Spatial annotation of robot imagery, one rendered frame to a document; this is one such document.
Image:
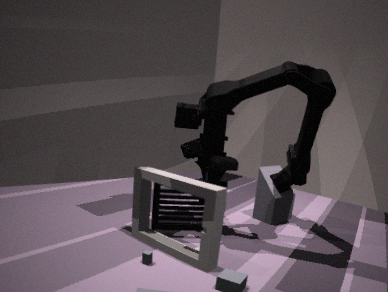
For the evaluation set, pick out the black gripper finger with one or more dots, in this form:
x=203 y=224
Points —
x=203 y=170
x=214 y=175

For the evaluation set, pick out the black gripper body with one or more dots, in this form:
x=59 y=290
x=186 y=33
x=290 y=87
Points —
x=217 y=158

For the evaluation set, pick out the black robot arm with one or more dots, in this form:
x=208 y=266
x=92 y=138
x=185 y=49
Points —
x=223 y=96

